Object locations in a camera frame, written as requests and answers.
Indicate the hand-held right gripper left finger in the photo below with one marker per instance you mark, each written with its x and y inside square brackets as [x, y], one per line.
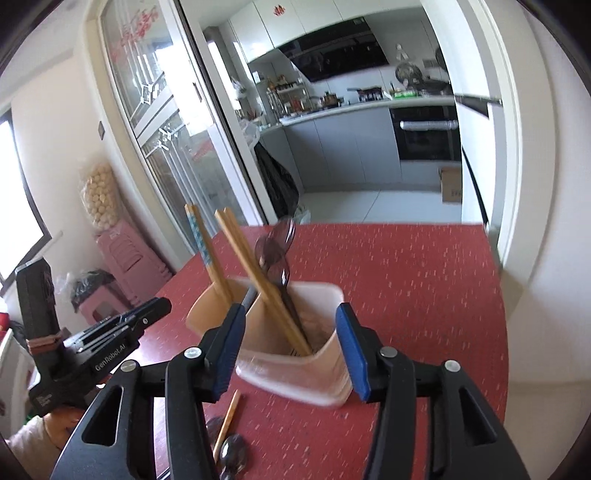
[231, 355]

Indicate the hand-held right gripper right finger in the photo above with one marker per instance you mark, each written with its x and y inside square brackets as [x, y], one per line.
[353, 360]

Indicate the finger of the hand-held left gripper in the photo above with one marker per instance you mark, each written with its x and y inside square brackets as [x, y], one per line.
[147, 311]
[113, 332]

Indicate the beige plastic utensil holder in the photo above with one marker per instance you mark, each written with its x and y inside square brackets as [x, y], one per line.
[286, 374]

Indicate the blue patterned wooden chopstick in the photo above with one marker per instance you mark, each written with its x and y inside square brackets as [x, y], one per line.
[197, 235]

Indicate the person's left hand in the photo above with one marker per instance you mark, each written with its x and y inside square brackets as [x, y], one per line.
[51, 434]

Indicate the single pink plastic stool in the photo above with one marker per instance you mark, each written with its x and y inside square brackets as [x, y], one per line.
[104, 307]

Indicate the stack of pink stools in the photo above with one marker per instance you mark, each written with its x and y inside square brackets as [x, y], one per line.
[134, 263]

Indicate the black plastic bag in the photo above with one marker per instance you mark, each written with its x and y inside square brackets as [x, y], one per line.
[92, 284]

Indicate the bag of yellow balls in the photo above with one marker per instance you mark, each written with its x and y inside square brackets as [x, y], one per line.
[101, 198]

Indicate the window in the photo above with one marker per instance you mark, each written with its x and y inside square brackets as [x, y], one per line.
[18, 207]

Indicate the sliding glass door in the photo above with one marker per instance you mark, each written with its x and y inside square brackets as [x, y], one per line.
[152, 120]

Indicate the cardboard box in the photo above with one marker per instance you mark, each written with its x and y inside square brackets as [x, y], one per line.
[450, 184]

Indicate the grey base kitchen cabinets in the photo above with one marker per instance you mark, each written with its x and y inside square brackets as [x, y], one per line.
[337, 147]

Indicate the black built-in oven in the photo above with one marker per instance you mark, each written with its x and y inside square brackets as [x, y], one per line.
[425, 138]

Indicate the metal spice rack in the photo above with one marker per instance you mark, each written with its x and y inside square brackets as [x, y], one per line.
[286, 97]

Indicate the brass cooking pot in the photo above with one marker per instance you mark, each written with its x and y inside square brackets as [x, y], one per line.
[330, 99]

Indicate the black frying pan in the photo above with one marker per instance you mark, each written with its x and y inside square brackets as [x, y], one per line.
[369, 94]

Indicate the black wok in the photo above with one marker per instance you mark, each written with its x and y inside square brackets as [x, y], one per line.
[429, 85]

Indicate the black range hood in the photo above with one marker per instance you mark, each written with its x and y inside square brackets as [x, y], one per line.
[337, 50]

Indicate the white refrigerator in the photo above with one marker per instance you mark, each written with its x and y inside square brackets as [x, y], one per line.
[457, 55]

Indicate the white upper kitchen cabinets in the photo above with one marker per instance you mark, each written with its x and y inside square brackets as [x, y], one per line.
[300, 27]

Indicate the red paper decoration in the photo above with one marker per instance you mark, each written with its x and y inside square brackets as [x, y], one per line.
[278, 9]

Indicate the dark wall switch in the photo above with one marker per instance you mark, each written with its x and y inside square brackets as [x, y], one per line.
[101, 130]

